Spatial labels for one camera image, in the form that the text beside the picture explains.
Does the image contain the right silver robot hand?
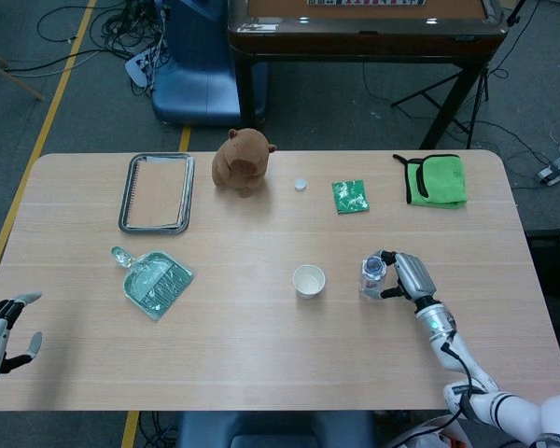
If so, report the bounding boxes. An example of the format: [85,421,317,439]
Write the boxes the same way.
[375,250,438,302]

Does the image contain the transparent plastic water bottle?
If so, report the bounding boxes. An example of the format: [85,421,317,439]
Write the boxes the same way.
[358,254,392,300]

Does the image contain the white paper cup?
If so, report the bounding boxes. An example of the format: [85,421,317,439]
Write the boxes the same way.
[292,264,327,301]

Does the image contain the green microfibre cloth black trim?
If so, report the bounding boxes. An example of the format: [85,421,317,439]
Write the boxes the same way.
[392,153,468,210]

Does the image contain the green sachet packet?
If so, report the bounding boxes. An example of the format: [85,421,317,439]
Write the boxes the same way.
[330,178,371,216]

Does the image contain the black equipment case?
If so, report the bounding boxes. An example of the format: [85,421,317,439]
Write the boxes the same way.
[525,228,560,300]

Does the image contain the white plastic bag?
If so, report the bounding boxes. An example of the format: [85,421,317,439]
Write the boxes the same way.
[385,414,463,448]

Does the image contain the grey metal tray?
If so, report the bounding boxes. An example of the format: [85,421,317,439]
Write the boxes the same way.
[117,152,196,234]

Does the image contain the green dustpan in plastic wrap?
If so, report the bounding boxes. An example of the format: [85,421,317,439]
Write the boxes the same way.
[110,245,196,323]

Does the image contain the black tripod stand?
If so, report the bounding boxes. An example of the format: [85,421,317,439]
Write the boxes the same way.
[391,0,528,150]

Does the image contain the white power strip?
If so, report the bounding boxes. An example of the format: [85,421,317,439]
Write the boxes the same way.
[535,155,560,187]

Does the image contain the brown capybara plush toy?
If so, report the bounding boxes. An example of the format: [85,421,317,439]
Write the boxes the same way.
[212,128,277,197]

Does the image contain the dark blue chair seat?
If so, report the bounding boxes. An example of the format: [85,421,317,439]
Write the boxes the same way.
[175,410,375,448]

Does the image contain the brown spiral notebook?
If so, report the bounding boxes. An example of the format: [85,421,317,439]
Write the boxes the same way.
[122,156,195,230]

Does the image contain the dark wooden mahjong table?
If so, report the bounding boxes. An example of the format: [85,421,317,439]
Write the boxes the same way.
[227,0,510,150]

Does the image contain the blue machine base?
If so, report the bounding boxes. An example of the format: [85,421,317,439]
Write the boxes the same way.
[151,0,270,127]

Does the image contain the white socket board with plugs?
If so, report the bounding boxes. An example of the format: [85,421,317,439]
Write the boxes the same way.
[124,46,165,89]

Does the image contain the wooden pole frame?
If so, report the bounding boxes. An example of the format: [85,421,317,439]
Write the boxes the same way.
[0,45,45,102]

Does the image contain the black floor cable bundle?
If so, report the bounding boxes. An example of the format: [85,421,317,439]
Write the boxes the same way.
[36,0,169,94]

